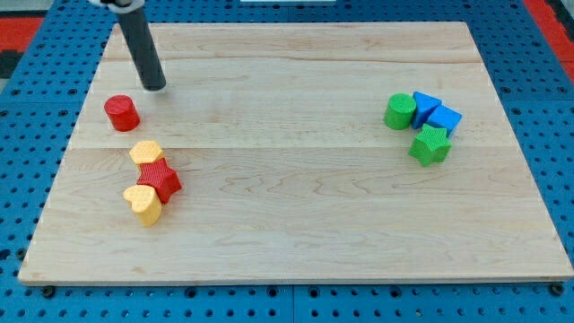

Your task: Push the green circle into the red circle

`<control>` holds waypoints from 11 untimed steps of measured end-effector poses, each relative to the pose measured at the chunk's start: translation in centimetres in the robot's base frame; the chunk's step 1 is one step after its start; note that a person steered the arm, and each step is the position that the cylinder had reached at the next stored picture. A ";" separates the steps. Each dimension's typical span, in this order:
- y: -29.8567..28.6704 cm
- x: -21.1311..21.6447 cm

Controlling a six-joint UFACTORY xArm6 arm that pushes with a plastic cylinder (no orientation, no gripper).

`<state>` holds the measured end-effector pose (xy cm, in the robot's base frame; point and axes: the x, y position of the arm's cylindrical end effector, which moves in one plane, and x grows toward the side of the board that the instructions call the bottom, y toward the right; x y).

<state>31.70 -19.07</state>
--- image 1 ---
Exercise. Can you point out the yellow hexagon block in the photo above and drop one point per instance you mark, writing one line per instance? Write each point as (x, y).
(147, 151)

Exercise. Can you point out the green star block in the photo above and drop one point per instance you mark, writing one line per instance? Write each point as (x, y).
(431, 145)

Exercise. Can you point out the yellow heart block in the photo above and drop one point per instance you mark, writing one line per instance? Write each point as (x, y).
(144, 203)

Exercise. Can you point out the blue cube block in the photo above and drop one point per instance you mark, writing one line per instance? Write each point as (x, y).
(444, 117)

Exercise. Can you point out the red cylinder block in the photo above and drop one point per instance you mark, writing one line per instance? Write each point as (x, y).
(122, 113)

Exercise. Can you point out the wooden board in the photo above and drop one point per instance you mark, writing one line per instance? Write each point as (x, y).
(289, 173)

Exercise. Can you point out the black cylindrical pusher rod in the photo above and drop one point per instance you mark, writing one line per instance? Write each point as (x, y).
(135, 28)

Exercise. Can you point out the red star block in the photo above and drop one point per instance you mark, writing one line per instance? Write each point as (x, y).
(161, 177)

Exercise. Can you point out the blue triangle block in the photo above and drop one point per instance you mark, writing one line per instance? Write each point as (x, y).
(425, 105)

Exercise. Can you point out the green cylinder block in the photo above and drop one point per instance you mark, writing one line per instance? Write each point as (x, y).
(400, 110)

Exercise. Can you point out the white rod mount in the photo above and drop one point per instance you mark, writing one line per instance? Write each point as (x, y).
(119, 6)

